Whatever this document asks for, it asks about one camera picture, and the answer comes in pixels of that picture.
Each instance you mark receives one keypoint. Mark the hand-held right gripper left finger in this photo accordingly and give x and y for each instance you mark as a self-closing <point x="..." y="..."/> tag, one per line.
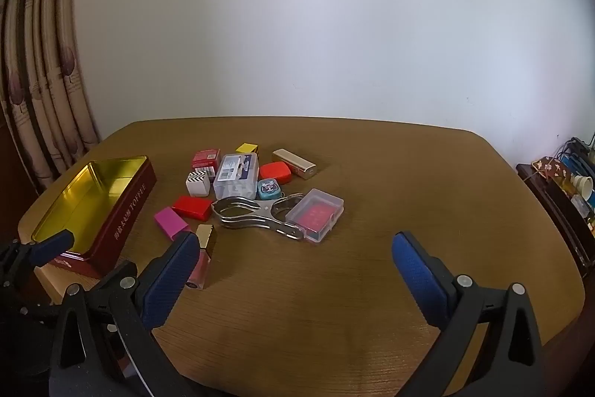
<point x="168" y="280"/>

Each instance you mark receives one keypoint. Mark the white paper cup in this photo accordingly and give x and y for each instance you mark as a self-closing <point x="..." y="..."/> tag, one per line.
<point x="583" y="184"/>

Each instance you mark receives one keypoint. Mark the metal tongs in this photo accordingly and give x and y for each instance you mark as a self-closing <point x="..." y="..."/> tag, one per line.
<point x="241" y="215"/>

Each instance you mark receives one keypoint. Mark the yellow cube box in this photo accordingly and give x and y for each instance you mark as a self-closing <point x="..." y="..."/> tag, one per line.
<point x="246" y="147"/>

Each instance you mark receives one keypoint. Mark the red box with white label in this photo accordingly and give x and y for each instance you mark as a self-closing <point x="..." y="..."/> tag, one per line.
<point x="204" y="157"/>

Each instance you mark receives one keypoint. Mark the dark wooden side cabinet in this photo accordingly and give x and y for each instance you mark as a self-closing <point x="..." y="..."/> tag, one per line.
<point x="560" y="215"/>

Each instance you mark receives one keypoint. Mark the black white zigzag box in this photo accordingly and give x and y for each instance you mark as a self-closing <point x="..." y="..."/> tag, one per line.
<point x="197" y="185"/>

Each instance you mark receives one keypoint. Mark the gold capped lip gloss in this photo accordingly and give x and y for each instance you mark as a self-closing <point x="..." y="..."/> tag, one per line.
<point x="201" y="262"/>

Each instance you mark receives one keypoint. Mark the dark red toffee tin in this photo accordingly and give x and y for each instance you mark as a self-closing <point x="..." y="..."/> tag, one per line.
<point x="122" y="211"/>

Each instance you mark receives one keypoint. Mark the pink box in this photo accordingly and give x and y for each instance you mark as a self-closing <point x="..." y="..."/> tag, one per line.
<point x="168" y="221"/>

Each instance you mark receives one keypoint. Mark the clear box with red cards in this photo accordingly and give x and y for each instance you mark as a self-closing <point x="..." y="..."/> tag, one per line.
<point x="316" y="215"/>

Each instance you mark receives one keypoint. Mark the clear labelled plastic box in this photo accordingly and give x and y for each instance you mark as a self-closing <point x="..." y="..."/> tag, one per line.
<point x="237" y="174"/>

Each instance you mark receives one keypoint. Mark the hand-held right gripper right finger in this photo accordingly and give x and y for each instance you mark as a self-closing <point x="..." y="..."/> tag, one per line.
<point x="420" y="278"/>

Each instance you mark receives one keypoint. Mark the small teal tin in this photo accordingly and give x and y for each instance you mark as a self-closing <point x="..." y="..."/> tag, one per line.
<point x="268" y="188"/>

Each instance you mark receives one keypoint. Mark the gold rectangular case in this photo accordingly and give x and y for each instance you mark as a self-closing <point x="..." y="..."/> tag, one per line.
<point x="295" y="162"/>

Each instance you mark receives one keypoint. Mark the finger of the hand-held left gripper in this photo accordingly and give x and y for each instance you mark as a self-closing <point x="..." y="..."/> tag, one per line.
<point x="52" y="246"/>

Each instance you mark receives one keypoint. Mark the flat red box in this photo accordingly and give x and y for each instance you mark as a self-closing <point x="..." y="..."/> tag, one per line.
<point x="193" y="207"/>

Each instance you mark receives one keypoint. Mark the patterned beige curtain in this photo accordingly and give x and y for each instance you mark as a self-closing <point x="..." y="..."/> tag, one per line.
<point x="37" y="76"/>

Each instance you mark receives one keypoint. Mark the red rounded case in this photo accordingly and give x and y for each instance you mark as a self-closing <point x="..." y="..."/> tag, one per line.
<point x="275" y="171"/>

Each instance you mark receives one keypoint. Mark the brown floral patterned box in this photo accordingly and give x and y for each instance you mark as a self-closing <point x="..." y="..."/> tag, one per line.
<point x="551" y="168"/>

